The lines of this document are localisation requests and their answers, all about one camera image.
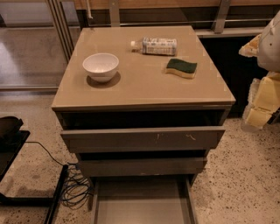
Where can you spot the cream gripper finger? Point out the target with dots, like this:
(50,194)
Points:
(251,48)
(263,100)

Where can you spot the green and yellow sponge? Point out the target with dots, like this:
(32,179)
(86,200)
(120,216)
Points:
(181,68)

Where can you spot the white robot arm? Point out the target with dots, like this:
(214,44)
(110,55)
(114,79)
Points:
(268,55)

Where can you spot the grey drawer cabinet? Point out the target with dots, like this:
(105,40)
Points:
(141,95)

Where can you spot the grey bottom drawer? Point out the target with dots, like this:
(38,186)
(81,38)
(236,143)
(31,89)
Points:
(144,200)

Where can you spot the grey drawer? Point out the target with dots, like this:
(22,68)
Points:
(143,139)
(144,200)
(142,167)

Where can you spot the grey top drawer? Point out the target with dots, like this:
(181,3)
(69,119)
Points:
(143,139)

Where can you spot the grey middle drawer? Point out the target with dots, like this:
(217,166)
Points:
(142,167)

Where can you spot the clear plastic labelled bottle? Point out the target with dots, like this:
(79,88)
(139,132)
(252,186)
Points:
(155,46)

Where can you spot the white ceramic bowl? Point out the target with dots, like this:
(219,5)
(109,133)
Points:
(101,67)

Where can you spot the black round object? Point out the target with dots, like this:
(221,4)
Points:
(9,127)

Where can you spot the metal railing frame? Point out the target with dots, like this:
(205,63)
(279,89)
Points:
(210,18)

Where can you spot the black stand frame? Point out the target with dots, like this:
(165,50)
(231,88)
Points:
(29,179)

